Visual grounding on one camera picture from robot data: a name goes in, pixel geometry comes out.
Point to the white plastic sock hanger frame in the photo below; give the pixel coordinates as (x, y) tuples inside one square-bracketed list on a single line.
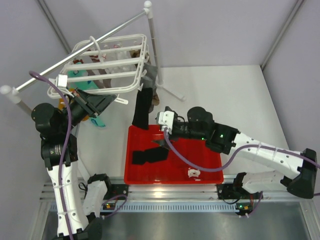
[(113, 66)]

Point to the aluminium rail base frame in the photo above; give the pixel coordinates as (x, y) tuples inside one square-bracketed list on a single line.
[(179, 198)]

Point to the grey sock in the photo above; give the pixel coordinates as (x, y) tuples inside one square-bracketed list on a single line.
[(155, 100), (149, 78)]

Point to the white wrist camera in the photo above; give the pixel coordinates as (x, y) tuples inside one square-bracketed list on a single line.
[(61, 81), (165, 120)]

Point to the brown white striped sock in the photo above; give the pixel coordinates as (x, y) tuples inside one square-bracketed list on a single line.
[(101, 83)]

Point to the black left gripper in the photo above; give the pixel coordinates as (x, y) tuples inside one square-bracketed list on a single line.
[(93, 104)]

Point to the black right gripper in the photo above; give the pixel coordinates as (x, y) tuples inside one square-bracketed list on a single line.
[(166, 142)]

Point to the white sock with red trim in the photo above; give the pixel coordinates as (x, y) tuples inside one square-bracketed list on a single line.
[(116, 56)]

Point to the brown argyle sock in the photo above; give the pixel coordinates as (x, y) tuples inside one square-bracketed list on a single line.
[(135, 53)]

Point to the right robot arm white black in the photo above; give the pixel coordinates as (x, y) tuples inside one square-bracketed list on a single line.
[(291, 171)]

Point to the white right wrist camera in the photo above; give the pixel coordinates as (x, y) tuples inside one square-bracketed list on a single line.
[(165, 120)]

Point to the mustard yellow sock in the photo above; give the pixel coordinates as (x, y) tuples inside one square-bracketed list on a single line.
[(62, 105)]

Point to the black sock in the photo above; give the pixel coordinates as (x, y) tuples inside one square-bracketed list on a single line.
[(142, 107), (151, 155)]

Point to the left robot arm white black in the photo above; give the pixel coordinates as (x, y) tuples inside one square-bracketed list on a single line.
[(78, 219)]

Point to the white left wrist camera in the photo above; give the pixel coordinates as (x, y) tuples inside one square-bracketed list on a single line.
[(61, 81)]

